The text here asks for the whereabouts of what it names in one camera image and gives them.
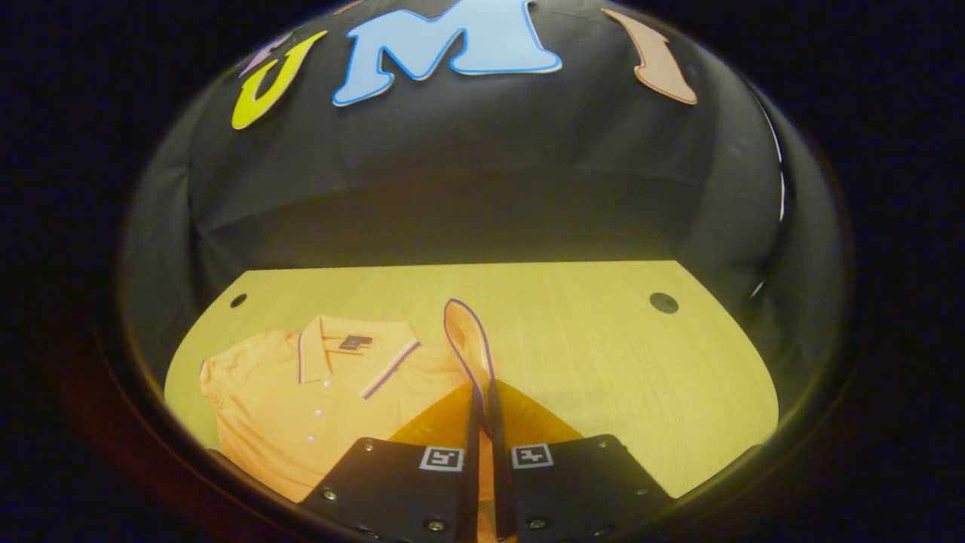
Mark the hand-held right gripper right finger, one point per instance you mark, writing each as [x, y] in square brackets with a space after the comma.
[501, 483]

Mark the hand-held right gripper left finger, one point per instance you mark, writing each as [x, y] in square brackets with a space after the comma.
[472, 467]

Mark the orange T-shirt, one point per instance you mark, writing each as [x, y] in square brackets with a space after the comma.
[286, 407]

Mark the round black table grommet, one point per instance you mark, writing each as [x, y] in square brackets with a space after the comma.
[238, 300]
[663, 302]

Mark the black backdrop cloth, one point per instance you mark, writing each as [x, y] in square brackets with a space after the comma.
[482, 173]

